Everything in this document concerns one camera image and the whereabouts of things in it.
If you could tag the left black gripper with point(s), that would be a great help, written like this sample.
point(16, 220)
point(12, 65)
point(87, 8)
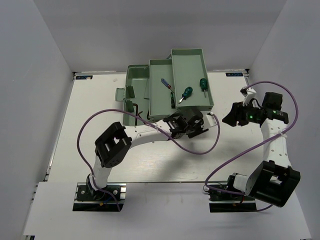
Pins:
point(199, 130)

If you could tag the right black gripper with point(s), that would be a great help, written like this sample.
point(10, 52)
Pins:
point(236, 114)

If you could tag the small green black screwdriver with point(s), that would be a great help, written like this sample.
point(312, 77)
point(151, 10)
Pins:
point(172, 101)

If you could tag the stubby green screwdriver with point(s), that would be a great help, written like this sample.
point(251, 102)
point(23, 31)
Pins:
point(186, 94)
point(203, 83)

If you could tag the green toolbox with clear lid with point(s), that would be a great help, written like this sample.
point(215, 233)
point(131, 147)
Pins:
point(183, 68)

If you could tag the blue handled screwdriver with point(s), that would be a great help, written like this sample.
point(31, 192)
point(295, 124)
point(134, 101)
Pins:
point(166, 84)

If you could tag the large brown hex key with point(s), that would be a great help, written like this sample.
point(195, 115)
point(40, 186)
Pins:
point(136, 113)

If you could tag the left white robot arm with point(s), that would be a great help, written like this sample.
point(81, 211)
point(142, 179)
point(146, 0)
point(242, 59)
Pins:
point(113, 144)

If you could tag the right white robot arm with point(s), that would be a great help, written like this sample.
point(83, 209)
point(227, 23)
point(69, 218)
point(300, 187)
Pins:
point(274, 180)

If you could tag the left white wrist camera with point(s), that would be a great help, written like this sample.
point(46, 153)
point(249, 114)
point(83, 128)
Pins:
point(209, 121)

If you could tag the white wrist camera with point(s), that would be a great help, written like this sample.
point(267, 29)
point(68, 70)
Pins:
point(249, 93)
point(209, 121)

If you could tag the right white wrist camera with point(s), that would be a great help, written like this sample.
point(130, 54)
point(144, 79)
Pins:
point(249, 93)

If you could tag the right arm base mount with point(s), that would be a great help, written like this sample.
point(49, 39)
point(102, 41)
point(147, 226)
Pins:
point(221, 202)

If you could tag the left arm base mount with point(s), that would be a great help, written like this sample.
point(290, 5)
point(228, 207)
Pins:
point(85, 201)

